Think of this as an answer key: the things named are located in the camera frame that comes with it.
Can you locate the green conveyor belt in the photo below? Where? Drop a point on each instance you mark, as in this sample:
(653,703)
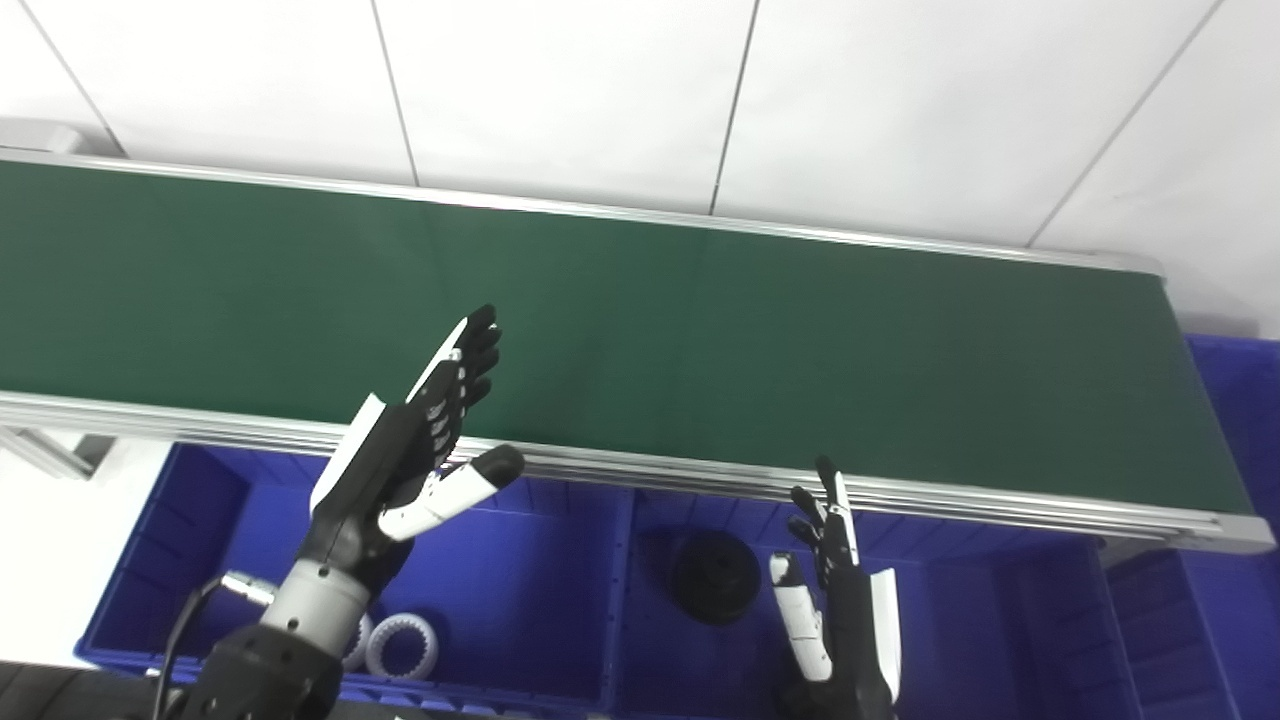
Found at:
(700,340)
(950,500)

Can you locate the blue bin with white rings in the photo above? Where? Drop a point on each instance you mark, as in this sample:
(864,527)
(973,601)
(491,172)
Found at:
(530,600)

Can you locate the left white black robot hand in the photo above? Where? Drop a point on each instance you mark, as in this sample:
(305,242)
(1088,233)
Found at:
(390,460)

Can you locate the long blue plastic bin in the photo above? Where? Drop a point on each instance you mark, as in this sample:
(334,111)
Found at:
(1230,620)

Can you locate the blue bin with black part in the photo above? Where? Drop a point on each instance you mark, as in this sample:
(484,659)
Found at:
(1000,620)

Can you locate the grey conveyor support leg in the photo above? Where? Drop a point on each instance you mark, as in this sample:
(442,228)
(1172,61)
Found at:
(50,452)

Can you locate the black round flanged part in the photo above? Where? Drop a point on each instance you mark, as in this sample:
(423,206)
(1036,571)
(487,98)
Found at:
(712,578)

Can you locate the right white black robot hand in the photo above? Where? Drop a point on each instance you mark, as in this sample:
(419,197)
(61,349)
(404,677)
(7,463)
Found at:
(850,630)

